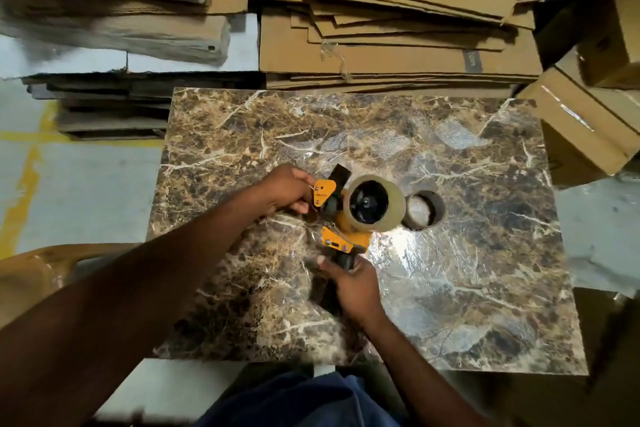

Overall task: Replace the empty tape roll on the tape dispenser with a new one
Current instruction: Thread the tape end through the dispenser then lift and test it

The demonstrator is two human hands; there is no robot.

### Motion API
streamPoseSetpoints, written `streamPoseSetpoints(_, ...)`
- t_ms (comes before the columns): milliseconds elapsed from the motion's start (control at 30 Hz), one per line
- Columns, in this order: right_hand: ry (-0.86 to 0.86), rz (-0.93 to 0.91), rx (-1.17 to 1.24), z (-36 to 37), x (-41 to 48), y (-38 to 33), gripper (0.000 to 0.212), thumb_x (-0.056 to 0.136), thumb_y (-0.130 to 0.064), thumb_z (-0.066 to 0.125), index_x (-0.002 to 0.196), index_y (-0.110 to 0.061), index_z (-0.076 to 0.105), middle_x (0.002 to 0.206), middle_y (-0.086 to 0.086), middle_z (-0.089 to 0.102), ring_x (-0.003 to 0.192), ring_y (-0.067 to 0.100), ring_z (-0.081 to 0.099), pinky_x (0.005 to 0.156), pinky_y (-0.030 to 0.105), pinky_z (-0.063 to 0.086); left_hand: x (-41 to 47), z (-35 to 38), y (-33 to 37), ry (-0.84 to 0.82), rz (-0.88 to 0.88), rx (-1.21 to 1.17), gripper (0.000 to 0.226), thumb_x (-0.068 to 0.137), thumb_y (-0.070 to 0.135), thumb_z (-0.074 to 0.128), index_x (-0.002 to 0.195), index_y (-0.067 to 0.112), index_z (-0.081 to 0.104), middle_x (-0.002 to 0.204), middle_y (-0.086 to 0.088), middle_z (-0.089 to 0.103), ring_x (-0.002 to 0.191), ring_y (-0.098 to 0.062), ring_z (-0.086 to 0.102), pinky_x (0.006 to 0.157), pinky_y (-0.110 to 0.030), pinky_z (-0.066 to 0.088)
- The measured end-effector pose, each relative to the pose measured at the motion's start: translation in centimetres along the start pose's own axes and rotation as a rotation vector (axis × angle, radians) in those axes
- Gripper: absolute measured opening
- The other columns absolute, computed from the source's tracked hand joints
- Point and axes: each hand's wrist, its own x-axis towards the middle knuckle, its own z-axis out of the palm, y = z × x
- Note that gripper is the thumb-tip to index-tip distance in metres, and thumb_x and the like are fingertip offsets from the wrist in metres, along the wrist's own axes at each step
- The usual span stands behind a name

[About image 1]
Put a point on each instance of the stack of flattened cardboard sheets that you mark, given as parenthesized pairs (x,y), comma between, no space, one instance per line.
(400,16)

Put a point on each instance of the empty cardboard tape core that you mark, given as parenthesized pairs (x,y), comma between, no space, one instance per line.
(424,210)

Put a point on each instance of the brown plastic chair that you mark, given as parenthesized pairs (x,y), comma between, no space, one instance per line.
(35,276)

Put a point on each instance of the person's left fingers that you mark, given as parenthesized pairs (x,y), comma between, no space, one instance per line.
(302,191)

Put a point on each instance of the person's left forearm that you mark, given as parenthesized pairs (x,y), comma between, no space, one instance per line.
(120,301)

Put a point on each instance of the taped cardboard box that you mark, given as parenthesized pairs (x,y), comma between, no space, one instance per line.
(580,121)

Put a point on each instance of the orange tape dispenser gun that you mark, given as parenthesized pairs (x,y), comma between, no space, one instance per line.
(340,226)

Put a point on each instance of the plain cardboard box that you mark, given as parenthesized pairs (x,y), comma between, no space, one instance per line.
(612,36)

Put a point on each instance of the person's blue trousers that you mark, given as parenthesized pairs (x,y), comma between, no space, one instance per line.
(300,401)

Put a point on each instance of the person's left hand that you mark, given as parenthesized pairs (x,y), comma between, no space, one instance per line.
(282,189)

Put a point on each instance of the person's right hand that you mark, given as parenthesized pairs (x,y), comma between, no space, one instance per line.
(356,291)

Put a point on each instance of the person's right thumb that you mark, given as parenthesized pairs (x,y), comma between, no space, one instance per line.
(334,267)

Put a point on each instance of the clear packing tape roll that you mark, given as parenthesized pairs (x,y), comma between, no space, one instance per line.
(374,203)

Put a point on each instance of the person's right forearm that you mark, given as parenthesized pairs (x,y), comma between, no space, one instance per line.
(425,381)

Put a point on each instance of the stack of dark flat boards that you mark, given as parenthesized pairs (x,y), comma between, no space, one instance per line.
(115,104)

